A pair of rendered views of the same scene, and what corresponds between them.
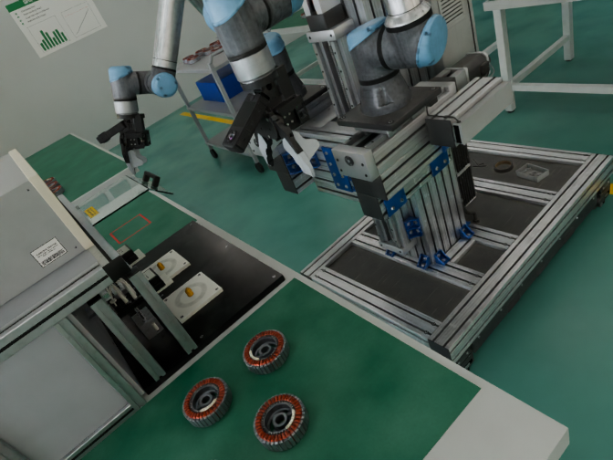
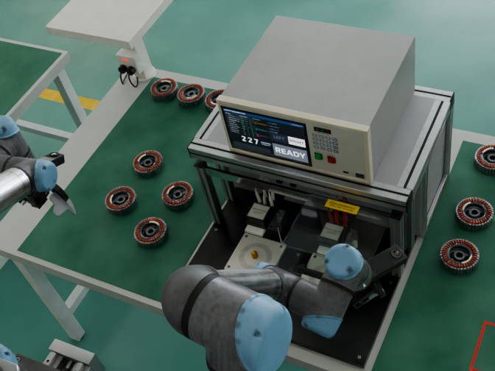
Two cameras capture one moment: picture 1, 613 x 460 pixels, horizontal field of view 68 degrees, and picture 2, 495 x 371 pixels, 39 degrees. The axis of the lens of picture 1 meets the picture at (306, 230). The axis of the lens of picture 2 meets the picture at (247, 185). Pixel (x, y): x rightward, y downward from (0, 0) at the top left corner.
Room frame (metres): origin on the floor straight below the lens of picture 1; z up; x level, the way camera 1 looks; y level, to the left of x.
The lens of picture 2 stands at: (2.34, -0.16, 2.57)
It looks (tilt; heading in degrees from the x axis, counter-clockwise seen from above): 48 degrees down; 153
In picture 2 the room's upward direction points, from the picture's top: 15 degrees counter-clockwise
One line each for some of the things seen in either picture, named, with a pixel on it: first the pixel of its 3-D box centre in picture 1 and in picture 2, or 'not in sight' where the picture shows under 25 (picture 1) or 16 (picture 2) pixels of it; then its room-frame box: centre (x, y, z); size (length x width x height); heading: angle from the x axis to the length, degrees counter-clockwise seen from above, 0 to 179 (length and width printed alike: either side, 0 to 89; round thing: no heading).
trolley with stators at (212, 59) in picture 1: (238, 98); not in sight; (4.03, 0.06, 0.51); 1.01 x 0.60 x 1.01; 26
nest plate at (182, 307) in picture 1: (192, 296); (255, 257); (1.15, 0.40, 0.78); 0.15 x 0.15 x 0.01; 26
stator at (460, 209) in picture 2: not in sight; (474, 213); (1.51, 1.00, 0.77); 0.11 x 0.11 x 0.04
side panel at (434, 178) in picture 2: not in sight; (434, 171); (1.38, 0.95, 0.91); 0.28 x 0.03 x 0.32; 116
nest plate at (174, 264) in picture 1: (163, 269); not in sight; (1.37, 0.50, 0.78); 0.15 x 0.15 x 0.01; 26
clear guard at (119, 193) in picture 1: (113, 206); (339, 232); (1.42, 0.54, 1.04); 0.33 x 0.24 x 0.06; 116
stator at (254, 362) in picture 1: (265, 351); (151, 232); (0.81, 0.21, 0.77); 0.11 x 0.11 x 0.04
